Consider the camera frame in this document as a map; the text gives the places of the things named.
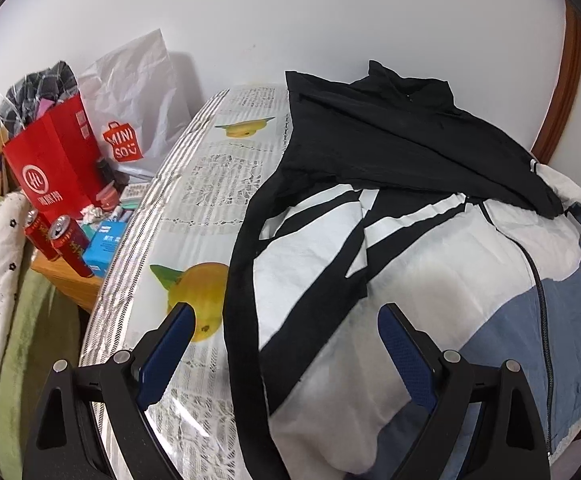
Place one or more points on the black white checkered cloth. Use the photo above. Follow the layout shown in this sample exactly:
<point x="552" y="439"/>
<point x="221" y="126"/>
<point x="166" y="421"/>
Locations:
<point x="45" y="85"/>

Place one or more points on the crumpled white tissue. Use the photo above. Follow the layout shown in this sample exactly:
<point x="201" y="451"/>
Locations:
<point x="92" y="214"/>

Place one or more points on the white shopping bag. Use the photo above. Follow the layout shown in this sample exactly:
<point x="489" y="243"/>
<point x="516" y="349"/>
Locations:
<point x="135" y="90"/>

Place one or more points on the green blanket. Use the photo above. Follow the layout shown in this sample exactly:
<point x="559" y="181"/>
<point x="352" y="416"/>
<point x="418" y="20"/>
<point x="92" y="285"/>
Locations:
<point x="35" y="335"/>

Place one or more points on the brown wooden door frame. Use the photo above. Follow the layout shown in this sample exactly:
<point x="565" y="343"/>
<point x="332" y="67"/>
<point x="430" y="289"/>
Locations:
<point x="565" y="75"/>

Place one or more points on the red drink can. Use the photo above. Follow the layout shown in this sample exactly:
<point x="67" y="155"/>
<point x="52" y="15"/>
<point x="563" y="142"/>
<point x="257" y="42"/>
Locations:
<point x="70" y="247"/>
<point x="38" y="232"/>

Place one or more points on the red paper bag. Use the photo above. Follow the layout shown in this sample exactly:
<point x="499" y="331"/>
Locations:
<point x="55" y="160"/>

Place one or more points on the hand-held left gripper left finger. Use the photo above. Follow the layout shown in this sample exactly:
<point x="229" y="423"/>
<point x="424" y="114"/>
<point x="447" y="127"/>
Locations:
<point x="168" y="345"/>

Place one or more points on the black white blue jacket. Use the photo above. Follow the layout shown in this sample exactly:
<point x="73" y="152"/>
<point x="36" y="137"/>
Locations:
<point x="370" y="135"/>

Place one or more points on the wooden nightstand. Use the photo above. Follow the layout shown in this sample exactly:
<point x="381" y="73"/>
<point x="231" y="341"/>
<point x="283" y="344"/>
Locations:
<point x="70" y="285"/>

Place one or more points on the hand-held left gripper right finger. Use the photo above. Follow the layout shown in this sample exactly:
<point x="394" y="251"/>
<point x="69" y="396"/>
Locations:
<point x="410" y="355"/>

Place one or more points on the blue cardboard box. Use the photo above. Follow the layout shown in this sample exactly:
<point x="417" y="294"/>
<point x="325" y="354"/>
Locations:
<point x="101" y="250"/>

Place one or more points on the fruit print tablecloth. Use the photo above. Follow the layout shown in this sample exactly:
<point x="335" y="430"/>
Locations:
<point x="210" y="185"/>

